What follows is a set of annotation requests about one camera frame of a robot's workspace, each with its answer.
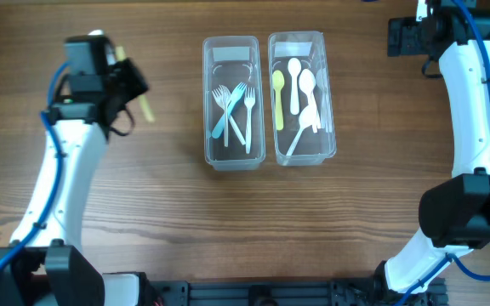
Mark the white ribbed spoon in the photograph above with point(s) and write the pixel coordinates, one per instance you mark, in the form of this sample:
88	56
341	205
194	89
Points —
307	118

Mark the white small spoon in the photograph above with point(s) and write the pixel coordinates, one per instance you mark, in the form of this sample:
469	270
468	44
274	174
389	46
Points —
294	69

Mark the clear left plastic container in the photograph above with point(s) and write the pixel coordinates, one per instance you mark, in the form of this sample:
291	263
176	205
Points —
229	60

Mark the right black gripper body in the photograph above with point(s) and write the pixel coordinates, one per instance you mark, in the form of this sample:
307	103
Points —
407	33

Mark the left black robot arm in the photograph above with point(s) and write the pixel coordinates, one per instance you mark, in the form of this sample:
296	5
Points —
43	264

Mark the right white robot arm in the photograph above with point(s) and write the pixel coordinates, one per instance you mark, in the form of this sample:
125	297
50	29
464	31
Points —
454	217

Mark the translucent clear spoon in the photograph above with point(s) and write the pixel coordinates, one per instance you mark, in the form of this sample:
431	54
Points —
322	83

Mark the light blue plastic fork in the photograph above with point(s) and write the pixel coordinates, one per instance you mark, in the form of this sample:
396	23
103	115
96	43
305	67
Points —
236	95

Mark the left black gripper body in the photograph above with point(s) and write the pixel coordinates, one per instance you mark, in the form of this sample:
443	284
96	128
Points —
123	82

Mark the yellow plastic spoon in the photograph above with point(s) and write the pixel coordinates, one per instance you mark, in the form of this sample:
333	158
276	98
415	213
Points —
278	84

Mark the white short plastic fork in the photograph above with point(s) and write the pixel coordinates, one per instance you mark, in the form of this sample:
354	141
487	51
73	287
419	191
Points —
227	100

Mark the yellow plastic fork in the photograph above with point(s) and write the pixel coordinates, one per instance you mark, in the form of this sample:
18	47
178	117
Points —
143	102

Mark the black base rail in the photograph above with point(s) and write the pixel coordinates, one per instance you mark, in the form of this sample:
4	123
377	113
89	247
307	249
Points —
337	292

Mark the white long plastic fork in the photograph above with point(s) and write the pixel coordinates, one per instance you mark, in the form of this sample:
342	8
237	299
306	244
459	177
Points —
249	102

